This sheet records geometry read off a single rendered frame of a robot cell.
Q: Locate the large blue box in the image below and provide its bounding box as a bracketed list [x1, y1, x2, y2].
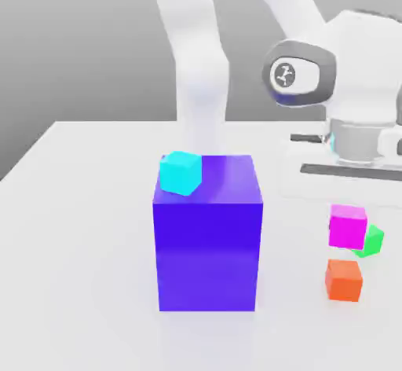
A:
[152, 154, 264, 313]

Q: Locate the small magenta cube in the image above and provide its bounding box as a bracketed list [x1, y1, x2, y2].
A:
[328, 204, 369, 252]

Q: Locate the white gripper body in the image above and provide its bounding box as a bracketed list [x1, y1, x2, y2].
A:
[280, 156, 402, 208]

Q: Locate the small cyan cube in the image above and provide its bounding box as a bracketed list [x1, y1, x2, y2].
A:
[159, 150, 203, 197]

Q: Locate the small green cube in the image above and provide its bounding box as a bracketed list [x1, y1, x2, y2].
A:
[350, 223, 386, 259]

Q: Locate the small orange cube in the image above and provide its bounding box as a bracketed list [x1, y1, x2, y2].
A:
[324, 259, 364, 303]

